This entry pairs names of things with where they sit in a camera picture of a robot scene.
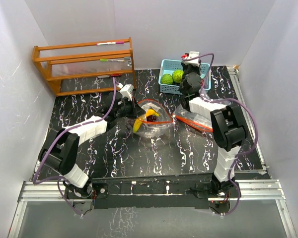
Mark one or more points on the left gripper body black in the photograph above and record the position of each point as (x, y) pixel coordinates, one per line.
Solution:
(128, 109)

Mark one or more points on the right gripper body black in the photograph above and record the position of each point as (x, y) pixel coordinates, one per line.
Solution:
(187, 70)

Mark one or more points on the green bumpy fruit bag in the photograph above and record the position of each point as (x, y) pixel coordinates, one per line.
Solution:
(177, 76)

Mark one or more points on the light blue plastic basket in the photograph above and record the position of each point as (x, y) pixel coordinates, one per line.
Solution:
(168, 66)

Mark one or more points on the yellow fake banana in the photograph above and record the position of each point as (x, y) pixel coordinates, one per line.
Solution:
(142, 119)

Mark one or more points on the dark purple fake grapes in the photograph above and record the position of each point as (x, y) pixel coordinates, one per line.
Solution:
(152, 118)

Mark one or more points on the zip bag with grapes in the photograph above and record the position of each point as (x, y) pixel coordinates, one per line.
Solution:
(154, 123)

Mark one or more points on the zip bag red seal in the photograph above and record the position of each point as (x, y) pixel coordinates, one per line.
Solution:
(198, 116)

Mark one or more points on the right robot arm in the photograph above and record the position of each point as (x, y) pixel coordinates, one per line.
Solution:
(228, 123)

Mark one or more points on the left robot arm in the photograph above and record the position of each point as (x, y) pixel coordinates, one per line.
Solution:
(59, 151)

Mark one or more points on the red black item on shelf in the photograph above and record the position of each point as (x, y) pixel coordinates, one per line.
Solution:
(109, 75)

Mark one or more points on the green white marker pen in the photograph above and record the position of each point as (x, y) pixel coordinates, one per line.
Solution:
(112, 60)

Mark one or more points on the pink white marker pen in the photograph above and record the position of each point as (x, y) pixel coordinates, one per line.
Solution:
(110, 43)

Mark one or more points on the wooden shelf rack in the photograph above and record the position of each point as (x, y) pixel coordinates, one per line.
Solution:
(59, 63)

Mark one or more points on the black base crossbar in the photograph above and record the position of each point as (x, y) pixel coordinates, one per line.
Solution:
(186, 190)

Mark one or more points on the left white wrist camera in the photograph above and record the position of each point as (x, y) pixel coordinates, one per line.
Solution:
(127, 91)

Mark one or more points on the aluminium frame rail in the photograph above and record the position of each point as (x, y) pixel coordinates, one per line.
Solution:
(152, 209)

